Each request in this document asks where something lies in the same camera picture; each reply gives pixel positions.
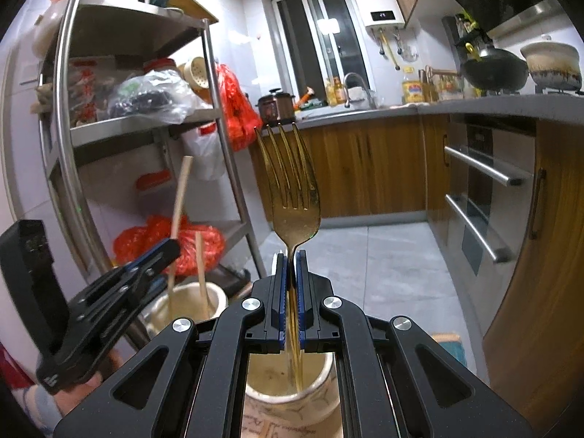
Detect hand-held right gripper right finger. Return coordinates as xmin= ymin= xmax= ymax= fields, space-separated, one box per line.
xmin=296 ymin=251 xmax=534 ymax=438

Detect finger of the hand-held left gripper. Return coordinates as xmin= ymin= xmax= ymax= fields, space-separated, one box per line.
xmin=114 ymin=238 xmax=181 ymax=272
xmin=68 ymin=254 xmax=181 ymax=330

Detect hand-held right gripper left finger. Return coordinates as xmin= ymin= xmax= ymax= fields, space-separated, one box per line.
xmin=54 ymin=252 xmax=289 ymax=438

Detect wooden chopstick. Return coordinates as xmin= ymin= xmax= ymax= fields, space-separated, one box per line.
xmin=195 ymin=231 xmax=216 ymax=320
xmin=166 ymin=155 xmax=193 ymax=324

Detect cream ceramic chopstick jar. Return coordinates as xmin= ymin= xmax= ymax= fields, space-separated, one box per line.
xmin=143 ymin=280 xmax=229 ymax=345

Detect cream ceramic fork jar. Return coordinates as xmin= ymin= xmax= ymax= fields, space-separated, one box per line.
xmin=244 ymin=351 xmax=343 ymax=438

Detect gold fork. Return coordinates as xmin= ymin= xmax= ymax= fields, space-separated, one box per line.
xmin=254 ymin=123 xmax=321 ymax=393

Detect person's left hand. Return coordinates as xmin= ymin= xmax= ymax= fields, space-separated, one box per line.
xmin=61 ymin=356 xmax=124 ymax=401

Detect hanging white plastic bag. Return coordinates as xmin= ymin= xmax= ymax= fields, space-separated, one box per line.
xmin=181 ymin=123 xmax=227 ymax=181

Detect printed placemat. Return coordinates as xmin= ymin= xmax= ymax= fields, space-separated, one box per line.
xmin=242 ymin=413 xmax=343 ymax=438

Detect wooden base cabinets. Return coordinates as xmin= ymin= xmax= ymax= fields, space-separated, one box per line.
xmin=249 ymin=114 xmax=584 ymax=432

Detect clear plastic bag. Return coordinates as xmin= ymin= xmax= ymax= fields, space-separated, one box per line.
xmin=107 ymin=70 xmax=202 ymax=125

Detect small floor mat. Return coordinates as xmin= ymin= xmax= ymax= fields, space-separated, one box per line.
xmin=431 ymin=332 xmax=467 ymax=366

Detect hanging red plastic bag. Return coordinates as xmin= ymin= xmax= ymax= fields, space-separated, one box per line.
xmin=214 ymin=64 xmax=264 ymax=152

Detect red printed packet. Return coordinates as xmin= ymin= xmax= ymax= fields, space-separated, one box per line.
xmin=68 ymin=57 xmax=120 ymax=127

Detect stainless steel shelf rack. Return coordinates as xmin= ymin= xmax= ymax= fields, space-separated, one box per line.
xmin=32 ymin=0 xmax=268 ymax=352

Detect beige plastic strainer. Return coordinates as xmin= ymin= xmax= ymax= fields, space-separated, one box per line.
xmin=178 ymin=56 xmax=213 ymax=93

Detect red-lidded plastic jar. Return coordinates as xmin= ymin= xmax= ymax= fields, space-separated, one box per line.
xmin=143 ymin=57 xmax=178 ymax=78

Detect electric pressure cooker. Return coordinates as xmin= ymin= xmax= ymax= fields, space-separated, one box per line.
xmin=258 ymin=88 xmax=293 ymax=127

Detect yellow condiment bottles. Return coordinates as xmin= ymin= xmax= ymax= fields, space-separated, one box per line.
xmin=324 ymin=77 xmax=348 ymax=105

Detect steel faucet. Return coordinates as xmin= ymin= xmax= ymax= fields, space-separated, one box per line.
xmin=343 ymin=72 xmax=377 ymax=109

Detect built-in steel oven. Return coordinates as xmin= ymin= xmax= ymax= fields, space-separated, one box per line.
xmin=442 ymin=116 xmax=537 ymax=284

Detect yellow oil bottle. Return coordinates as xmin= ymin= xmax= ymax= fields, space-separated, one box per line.
xmin=401 ymin=70 xmax=424 ymax=105

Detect cardboard box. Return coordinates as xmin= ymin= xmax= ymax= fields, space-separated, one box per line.
xmin=146 ymin=0 xmax=220 ymax=24

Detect window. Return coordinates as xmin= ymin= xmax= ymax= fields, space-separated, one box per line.
xmin=271 ymin=0 xmax=371 ymax=101

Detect black wok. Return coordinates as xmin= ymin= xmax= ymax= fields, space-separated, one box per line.
xmin=461 ymin=46 xmax=531 ymax=93

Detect white water heater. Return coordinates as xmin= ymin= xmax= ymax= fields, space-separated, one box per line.
xmin=349 ymin=0 xmax=408 ymax=34

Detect white casserole pot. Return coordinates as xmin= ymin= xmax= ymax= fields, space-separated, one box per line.
xmin=520 ymin=42 xmax=584 ymax=93

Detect wall spice rack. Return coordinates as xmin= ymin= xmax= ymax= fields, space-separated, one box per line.
xmin=442 ymin=9 xmax=490 ymax=49

